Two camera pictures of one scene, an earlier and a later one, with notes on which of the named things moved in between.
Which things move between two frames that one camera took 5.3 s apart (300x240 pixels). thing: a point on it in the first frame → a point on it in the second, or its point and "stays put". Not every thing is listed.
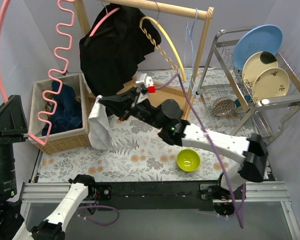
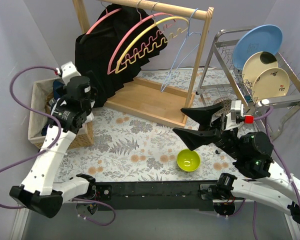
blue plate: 267,38 stays put
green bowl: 188,160 stays put
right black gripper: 129,104 → 217,128
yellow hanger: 175,67 → 161,31
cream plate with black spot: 256,63 stays put
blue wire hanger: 193,90 → 169,77
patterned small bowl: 223,106 stays put
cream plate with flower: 270,83 stays put
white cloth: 100,135 → 90,117
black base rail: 188,195 stays put
